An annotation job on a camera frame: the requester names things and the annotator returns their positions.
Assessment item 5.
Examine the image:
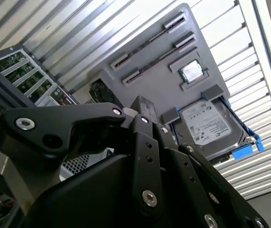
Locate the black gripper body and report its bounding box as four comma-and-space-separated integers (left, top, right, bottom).
25, 153, 205, 228

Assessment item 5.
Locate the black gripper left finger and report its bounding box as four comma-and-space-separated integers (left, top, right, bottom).
0, 95, 165, 213

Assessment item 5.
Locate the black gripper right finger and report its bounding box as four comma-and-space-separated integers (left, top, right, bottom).
141, 95, 269, 228

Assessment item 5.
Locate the RAM stick with blue label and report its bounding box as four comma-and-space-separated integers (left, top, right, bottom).
112, 18, 185, 68

